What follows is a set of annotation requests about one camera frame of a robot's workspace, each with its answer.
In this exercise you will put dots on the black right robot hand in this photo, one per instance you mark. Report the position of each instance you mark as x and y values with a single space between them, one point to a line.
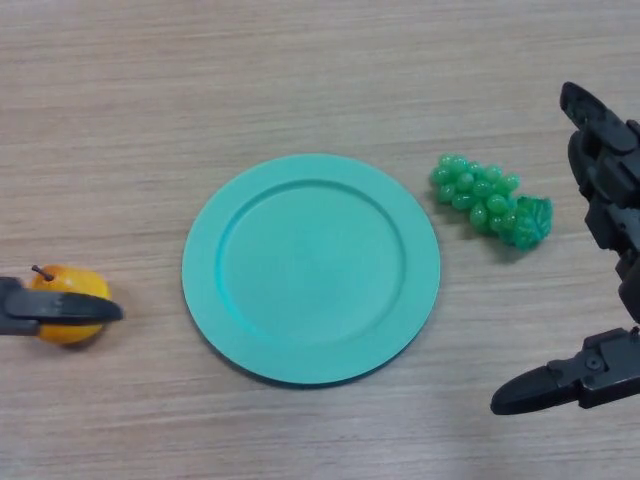
617 200

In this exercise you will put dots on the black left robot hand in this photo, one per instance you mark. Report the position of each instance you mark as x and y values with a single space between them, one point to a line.
55 310

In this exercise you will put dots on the green grape bunch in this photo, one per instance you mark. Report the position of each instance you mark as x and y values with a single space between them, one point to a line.
482 197

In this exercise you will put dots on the yellow pear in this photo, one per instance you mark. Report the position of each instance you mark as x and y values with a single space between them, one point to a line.
75 281

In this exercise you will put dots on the green round plate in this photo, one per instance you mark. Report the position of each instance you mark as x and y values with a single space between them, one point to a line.
310 270

